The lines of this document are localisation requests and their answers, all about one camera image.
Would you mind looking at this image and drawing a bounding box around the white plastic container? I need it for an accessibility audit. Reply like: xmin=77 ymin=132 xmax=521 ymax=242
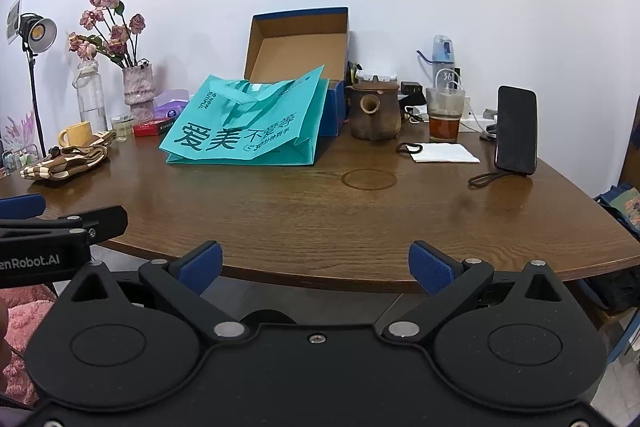
xmin=356 ymin=69 xmax=398 ymax=84

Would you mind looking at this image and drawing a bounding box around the white paper napkin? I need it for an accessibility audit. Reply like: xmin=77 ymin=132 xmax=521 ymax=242
xmin=411 ymin=143 xmax=481 ymax=164

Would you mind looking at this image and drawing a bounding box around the yellow mug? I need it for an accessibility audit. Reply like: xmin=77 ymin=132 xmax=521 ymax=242
xmin=58 ymin=122 xmax=93 ymax=148

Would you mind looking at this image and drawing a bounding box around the black phone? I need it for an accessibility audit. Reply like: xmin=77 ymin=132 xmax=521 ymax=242
xmin=494 ymin=85 xmax=539 ymax=176

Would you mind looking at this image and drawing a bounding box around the clear glass bottle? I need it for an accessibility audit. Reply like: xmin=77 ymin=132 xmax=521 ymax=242
xmin=72 ymin=58 xmax=108 ymax=134

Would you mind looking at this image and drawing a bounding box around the pink feathery plant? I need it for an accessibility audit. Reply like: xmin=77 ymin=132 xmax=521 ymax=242
xmin=0 ymin=109 xmax=38 ymax=178

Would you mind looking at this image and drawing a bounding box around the wall picture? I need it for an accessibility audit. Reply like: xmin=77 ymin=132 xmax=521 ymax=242
xmin=6 ymin=0 xmax=25 ymax=45

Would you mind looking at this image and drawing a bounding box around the pink fluffy cloth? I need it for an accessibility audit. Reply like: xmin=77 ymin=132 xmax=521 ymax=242
xmin=0 ymin=284 xmax=57 ymax=408

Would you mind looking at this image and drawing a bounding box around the black light stand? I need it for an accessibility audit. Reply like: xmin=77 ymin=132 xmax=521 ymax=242
xmin=25 ymin=52 xmax=48 ymax=158

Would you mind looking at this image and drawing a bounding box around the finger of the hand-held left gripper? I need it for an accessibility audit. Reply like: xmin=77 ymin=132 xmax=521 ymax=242
xmin=0 ymin=206 xmax=128 ymax=253
xmin=0 ymin=194 xmax=47 ymax=219

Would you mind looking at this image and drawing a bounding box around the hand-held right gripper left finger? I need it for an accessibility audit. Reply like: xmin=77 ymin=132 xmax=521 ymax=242
xmin=61 ymin=241 xmax=250 ymax=342

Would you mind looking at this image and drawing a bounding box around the small glass jar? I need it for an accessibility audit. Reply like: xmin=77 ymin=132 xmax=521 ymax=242
xmin=110 ymin=114 xmax=135 ymax=138

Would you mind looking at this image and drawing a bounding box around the teal cloth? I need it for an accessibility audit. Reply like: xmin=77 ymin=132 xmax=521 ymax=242
xmin=159 ymin=66 xmax=331 ymax=166

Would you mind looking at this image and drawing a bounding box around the black phone strap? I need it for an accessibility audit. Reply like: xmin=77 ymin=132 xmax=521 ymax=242
xmin=468 ymin=171 xmax=516 ymax=188

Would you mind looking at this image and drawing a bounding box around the pink textured vase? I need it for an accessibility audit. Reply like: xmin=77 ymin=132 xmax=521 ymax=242
xmin=123 ymin=61 xmax=156 ymax=122

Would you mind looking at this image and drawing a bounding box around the brown clay teapot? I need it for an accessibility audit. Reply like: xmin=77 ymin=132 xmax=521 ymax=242
xmin=345 ymin=79 xmax=402 ymax=142

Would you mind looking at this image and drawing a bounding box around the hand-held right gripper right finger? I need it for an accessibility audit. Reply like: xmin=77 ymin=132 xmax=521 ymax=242
xmin=382 ymin=241 xmax=574 ymax=342

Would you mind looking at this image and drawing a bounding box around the checkered fabric pouch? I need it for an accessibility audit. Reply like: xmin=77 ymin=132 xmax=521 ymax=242
xmin=20 ymin=132 xmax=117 ymax=184

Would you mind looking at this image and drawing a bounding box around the glass of tea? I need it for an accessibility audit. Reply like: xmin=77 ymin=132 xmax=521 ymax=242
xmin=426 ymin=87 xmax=467 ymax=144

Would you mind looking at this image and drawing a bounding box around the red box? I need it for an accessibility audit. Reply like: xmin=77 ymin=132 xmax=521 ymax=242
xmin=133 ymin=118 xmax=177 ymax=138

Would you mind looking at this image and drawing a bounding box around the purple tissue pack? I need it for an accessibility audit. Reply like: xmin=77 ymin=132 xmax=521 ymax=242
xmin=152 ymin=90 xmax=191 ymax=120

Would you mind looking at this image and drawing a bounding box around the blue cardboard box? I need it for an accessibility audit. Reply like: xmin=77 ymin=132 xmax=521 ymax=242
xmin=243 ymin=7 xmax=350 ymax=136

